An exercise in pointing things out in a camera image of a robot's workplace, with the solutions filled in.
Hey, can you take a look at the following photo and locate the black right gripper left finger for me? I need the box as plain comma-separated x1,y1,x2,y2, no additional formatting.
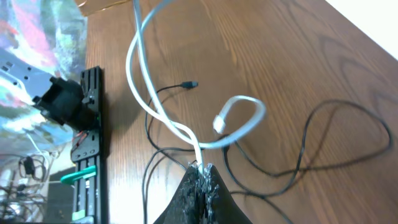
154,166,202,224

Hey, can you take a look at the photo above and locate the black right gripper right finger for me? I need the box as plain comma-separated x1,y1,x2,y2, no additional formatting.
201,164,251,224

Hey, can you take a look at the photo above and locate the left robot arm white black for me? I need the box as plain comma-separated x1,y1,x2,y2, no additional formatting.
1,49,102,131

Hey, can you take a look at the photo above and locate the colourful painted backdrop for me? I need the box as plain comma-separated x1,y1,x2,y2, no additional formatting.
1,0,87,154

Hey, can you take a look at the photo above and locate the cardboard side panel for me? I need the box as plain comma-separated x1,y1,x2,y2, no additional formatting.
75,0,130,17

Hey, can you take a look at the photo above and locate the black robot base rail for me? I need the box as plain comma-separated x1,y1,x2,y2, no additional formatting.
43,65,109,224

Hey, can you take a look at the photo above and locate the floor cable clutter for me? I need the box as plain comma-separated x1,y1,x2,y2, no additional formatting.
1,133,75,223

